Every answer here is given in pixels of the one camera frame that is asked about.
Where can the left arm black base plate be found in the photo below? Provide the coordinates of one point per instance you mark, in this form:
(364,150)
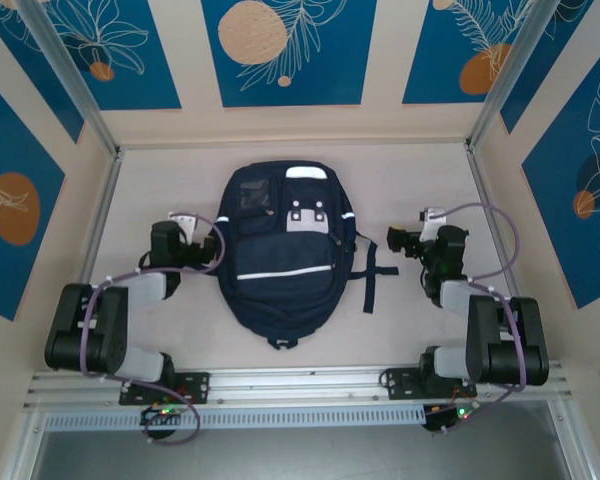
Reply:
(195,387)

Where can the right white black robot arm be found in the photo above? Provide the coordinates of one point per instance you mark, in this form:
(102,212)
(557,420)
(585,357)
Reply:
(510,340)

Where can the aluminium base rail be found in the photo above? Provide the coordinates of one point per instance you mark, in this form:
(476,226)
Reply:
(290,385)

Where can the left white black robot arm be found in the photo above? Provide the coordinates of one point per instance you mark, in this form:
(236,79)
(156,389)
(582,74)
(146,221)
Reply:
(105,330)

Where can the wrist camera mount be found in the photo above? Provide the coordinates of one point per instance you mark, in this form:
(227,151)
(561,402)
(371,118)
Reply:
(434,215)
(182,220)

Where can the navy blue backpack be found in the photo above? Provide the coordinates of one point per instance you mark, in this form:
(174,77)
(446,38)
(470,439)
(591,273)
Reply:
(280,280)

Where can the aluminium table side rail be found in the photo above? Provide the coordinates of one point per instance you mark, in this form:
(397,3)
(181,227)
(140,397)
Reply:
(102,210)
(485,200)

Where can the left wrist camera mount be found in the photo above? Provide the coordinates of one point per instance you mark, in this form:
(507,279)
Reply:
(182,220)

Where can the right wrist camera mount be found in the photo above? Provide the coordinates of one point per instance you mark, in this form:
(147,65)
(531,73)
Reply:
(434,215)

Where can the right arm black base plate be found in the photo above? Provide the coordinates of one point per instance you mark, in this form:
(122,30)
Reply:
(400,382)

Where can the aluminium corner post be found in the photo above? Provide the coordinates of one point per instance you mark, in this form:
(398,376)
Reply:
(515,75)
(70,80)

